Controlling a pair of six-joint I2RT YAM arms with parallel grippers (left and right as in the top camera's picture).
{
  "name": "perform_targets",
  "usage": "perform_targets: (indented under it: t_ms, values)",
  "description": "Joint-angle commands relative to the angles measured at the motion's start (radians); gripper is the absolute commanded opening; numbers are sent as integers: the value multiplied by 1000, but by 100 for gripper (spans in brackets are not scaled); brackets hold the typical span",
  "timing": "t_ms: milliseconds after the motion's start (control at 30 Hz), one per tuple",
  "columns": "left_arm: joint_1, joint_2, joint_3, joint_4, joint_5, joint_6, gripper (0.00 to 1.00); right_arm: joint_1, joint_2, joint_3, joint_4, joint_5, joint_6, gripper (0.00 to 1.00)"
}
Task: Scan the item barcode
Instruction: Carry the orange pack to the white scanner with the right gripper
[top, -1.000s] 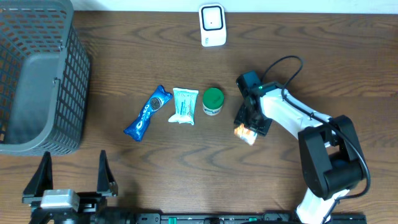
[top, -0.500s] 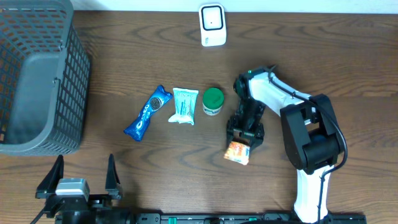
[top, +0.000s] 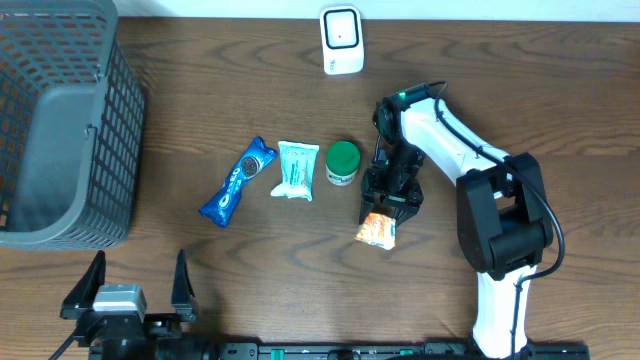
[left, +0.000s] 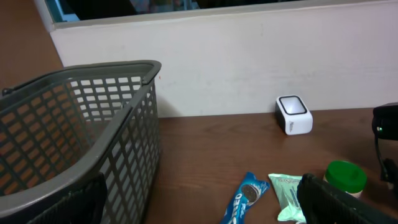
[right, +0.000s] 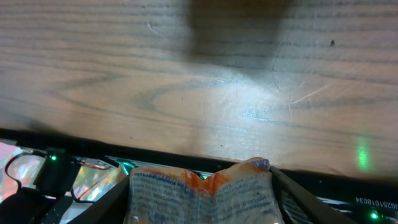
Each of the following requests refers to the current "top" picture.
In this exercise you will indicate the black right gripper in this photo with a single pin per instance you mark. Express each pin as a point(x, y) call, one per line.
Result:
point(409, 196)

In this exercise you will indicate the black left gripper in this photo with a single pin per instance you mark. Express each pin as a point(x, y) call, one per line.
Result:
point(163, 335)

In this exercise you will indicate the orange snack packet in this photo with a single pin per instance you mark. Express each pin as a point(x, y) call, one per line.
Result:
point(378, 230)

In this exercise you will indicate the green lid white jar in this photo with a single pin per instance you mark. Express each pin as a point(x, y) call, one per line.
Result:
point(342, 163)

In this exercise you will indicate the mint green wipes pack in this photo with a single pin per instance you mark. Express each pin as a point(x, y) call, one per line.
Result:
point(297, 167)

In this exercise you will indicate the blue Oreo cookie pack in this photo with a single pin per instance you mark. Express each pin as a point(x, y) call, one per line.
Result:
point(220, 208)

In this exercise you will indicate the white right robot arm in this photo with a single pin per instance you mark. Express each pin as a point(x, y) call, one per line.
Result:
point(504, 221)

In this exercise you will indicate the grey plastic mesh basket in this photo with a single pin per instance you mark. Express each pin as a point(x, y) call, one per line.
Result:
point(72, 117)

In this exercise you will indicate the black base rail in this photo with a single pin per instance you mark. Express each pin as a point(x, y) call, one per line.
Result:
point(429, 350)

